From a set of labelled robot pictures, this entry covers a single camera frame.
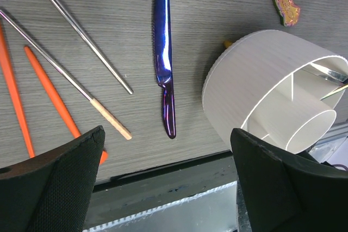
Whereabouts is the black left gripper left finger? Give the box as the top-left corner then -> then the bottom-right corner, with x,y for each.
1,126 -> 105,231

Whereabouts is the gold spoon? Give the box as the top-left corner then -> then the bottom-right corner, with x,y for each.
223,41 -> 233,49

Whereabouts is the blue metallic knife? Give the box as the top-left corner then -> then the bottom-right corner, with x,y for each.
152,0 -> 176,139

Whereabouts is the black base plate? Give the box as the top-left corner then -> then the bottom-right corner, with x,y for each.
93,150 -> 233,193

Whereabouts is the white round divided container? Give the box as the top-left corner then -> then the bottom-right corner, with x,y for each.
202,30 -> 347,154

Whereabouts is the orange chopstick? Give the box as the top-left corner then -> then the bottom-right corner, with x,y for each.
1,26 -> 35,158

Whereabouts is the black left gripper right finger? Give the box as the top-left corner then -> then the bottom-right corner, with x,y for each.
230,128 -> 347,231

